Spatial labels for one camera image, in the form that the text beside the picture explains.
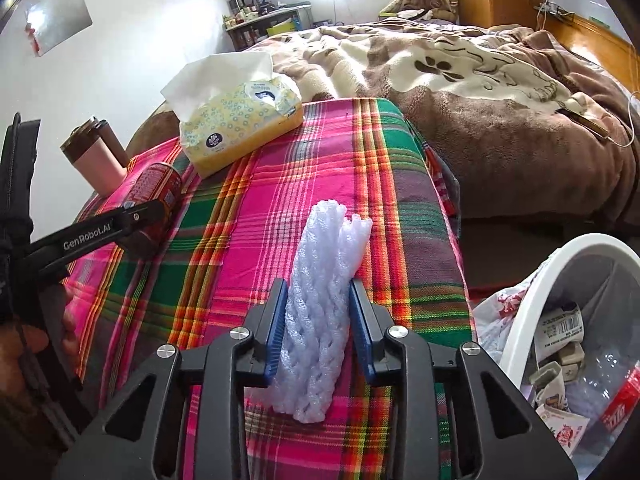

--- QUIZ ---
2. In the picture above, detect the pink brown lidded mug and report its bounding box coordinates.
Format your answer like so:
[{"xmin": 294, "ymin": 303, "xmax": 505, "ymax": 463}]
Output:
[{"xmin": 60, "ymin": 116, "xmax": 130, "ymax": 197}]

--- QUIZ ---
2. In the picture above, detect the colourful plaid blanket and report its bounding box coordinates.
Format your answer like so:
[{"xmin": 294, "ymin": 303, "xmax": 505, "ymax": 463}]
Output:
[{"xmin": 62, "ymin": 96, "xmax": 476, "ymax": 480}]

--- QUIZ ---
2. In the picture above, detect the left hand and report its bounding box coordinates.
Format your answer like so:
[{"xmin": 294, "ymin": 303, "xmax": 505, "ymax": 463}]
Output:
[{"xmin": 1, "ymin": 284, "xmax": 79, "ymax": 399}]

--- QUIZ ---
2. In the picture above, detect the pink red milk carton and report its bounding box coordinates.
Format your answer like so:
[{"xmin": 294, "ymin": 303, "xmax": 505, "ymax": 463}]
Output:
[{"xmin": 536, "ymin": 404, "xmax": 590, "ymax": 457}]

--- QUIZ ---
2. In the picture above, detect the wall picture with red knot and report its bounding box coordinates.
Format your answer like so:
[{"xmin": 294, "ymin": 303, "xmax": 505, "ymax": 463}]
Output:
[{"xmin": 25, "ymin": 0, "xmax": 93, "ymax": 58}]

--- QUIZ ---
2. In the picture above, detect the white charging cable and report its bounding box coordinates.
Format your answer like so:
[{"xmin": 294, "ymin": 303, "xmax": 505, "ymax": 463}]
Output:
[{"xmin": 534, "ymin": 0, "xmax": 640, "ymax": 150}]

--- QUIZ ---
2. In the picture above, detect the white round trash bin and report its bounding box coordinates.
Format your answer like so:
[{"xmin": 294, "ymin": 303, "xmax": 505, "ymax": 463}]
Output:
[{"xmin": 473, "ymin": 234, "xmax": 639, "ymax": 479}]

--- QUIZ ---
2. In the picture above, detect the red drink can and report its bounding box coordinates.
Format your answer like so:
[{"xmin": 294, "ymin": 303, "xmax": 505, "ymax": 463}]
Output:
[{"xmin": 117, "ymin": 162, "xmax": 182, "ymax": 259}]

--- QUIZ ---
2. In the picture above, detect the cluttered corner shelf desk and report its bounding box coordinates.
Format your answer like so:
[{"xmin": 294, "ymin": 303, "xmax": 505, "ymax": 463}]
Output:
[{"xmin": 224, "ymin": 2, "xmax": 314, "ymax": 52}]

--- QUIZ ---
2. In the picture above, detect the yellow tissue pack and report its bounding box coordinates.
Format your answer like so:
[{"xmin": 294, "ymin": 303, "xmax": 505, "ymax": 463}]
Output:
[{"xmin": 162, "ymin": 51, "xmax": 304, "ymax": 179}]

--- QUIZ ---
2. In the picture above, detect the patterned paper cup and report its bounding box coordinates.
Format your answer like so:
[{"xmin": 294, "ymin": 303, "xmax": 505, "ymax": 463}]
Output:
[{"xmin": 529, "ymin": 361, "xmax": 568, "ymax": 411}]

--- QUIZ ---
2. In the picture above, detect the brown cream bed blanket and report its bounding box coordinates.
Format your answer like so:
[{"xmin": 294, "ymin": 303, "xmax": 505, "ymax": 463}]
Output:
[{"xmin": 127, "ymin": 16, "xmax": 640, "ymax": 231}]

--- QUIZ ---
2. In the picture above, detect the wooden headboard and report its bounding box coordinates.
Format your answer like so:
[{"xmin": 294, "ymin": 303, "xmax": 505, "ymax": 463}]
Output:
[{"xmin": 544, "ymin": 13, "xmax": 639, "ymax": 92}]

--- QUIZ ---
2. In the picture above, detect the smartphone on blanket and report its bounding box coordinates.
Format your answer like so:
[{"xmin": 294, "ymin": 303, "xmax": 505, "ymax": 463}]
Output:
[{"xmin": 556, "ymin": 107, "xmax": 610, "ymax": 141}]

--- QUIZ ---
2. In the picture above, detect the clear cola plastic bottle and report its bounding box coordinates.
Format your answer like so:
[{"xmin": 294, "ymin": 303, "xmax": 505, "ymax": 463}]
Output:
[{"xmin": 566, "ymin": 346, "xmax": 639, "ymax": 432}]

